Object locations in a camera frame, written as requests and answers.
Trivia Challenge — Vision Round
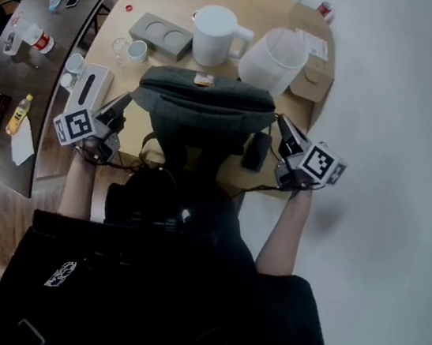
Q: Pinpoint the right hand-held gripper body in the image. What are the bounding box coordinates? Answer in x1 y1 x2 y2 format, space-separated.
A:
272 134 351 198

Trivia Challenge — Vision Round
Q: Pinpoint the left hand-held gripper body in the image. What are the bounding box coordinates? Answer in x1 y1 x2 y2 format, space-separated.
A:
48 98 128 163

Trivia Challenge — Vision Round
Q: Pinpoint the dark grey backpack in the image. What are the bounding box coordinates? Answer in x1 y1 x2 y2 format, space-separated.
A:
121 61 284 184

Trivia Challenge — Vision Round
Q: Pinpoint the person's right forearm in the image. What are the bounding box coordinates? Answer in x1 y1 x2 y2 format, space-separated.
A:
252 182 314 280

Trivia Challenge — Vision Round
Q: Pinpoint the person's left forearm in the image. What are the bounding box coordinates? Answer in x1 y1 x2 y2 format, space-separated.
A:
56 134 102 222

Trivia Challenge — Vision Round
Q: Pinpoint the white tissue box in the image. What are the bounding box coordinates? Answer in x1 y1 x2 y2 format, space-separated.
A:
63 61 117 118

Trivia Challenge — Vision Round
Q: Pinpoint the black power bank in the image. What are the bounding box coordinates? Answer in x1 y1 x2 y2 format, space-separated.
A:
239 130 273 174

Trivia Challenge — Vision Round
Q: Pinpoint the small white cup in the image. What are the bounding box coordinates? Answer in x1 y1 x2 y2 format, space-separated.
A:
58 72 78 92

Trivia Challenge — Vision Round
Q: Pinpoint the white paper napkin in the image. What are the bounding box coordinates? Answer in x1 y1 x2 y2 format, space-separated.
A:
6 114 40 169

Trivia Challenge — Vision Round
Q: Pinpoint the white mug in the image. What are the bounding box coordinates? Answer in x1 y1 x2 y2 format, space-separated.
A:
126 39 151 66
63 51 87 77

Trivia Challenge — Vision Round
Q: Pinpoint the clear glass cup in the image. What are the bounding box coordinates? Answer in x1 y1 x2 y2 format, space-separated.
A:
109 36 132 65

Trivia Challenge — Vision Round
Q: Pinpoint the yellow drink bottle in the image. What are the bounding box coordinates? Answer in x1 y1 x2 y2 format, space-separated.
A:
5 90 36 139

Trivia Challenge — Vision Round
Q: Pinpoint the cardboard box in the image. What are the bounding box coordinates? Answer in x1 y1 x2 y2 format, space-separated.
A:
276 0 345 104

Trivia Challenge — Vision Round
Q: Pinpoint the dark curved table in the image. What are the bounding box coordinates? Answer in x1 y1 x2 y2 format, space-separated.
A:
0 0 114 207

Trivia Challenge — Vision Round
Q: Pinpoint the grey box with round recesses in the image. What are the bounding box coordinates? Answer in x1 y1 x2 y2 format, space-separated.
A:
125 10 197 64

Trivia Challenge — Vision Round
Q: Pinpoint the smartphone with orange case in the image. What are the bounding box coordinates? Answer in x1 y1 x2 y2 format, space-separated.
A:
193 72 217 88

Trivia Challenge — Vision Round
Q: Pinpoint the black chest-mounted device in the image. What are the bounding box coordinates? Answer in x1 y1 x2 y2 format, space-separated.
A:
100 160 228 245

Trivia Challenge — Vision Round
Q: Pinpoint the red label water bottle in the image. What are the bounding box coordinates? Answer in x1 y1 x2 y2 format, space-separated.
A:
8 17 58 56

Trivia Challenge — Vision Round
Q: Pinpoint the small white tray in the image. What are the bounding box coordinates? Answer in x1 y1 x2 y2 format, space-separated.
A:
2 29 21 57

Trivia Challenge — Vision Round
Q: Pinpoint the white electric kettle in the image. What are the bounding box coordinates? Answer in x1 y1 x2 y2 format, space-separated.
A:
185 2 259 73

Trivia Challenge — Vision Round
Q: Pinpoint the red drink can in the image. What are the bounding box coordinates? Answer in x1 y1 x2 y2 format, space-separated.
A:
314 0 338 25

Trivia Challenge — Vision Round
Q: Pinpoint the person's black shirt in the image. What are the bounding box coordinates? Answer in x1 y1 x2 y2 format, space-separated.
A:
0 204 353 345

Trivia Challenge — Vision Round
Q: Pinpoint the thin black cable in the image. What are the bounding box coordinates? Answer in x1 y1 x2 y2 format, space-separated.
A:
265 122 287 166

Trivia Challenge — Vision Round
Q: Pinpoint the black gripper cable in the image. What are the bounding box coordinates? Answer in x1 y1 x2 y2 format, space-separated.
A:
231 170 327 214
71 143 171 180

